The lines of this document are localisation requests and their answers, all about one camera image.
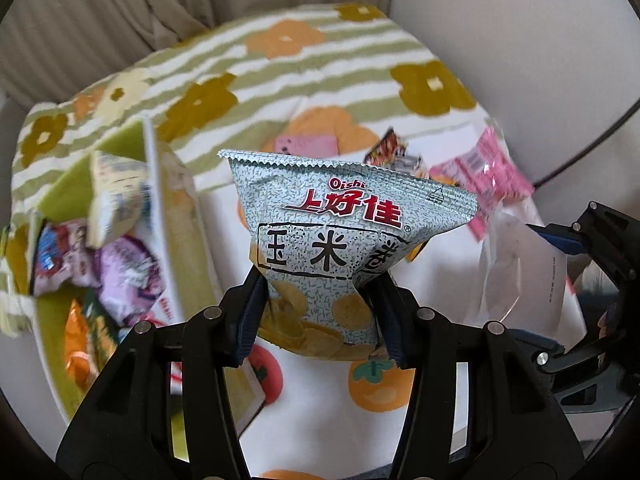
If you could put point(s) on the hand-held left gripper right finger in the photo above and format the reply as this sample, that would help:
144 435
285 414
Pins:
395 330

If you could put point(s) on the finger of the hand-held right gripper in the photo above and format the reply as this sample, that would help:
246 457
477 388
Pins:
555 355
600 230

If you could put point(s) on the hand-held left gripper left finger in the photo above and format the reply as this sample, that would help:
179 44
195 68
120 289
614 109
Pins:
250 320

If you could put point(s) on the grey chip bag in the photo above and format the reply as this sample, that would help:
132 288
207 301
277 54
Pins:
325 220

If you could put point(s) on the purple snack packet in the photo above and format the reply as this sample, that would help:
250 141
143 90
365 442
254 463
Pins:
130 275

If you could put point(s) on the green cardboard box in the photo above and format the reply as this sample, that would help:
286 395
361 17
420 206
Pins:
52 375

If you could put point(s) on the pale green snack packet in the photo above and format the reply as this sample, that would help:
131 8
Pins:
242 395

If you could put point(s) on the clear plastic bag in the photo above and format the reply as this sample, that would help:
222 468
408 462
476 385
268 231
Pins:
520 270

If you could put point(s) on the pink checkered snack packet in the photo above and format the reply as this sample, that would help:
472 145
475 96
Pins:
487 175

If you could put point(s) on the dark green snack packet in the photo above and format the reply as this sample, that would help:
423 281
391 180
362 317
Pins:
102 340

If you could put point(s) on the orange snack packet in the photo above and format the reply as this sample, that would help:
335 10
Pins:
77 355

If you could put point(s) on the white yellow snack packet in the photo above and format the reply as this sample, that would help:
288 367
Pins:
117 200

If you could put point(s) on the black red snack packet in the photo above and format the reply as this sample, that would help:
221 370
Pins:
387 147

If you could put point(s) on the blue pink snack packet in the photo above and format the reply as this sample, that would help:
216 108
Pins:
60 255

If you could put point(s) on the floral striped blanket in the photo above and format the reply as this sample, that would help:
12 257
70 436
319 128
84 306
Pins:
320 85

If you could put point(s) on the beige curtain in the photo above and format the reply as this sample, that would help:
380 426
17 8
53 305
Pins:
100 20

